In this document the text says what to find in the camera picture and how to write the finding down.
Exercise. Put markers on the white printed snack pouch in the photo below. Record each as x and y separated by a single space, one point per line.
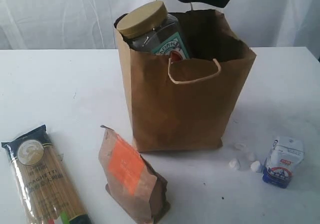
285 155

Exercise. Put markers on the spaghetti packet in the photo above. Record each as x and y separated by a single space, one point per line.
46 191

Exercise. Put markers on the white backdrop curtain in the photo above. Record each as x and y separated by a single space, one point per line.
88 24

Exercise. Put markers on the clear nut jar gold lid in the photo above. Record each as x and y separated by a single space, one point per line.
150 28

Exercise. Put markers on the kraft pouch orange label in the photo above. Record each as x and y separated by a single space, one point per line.
131 180

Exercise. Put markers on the brown paper shopping bag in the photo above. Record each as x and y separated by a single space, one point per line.
185 104

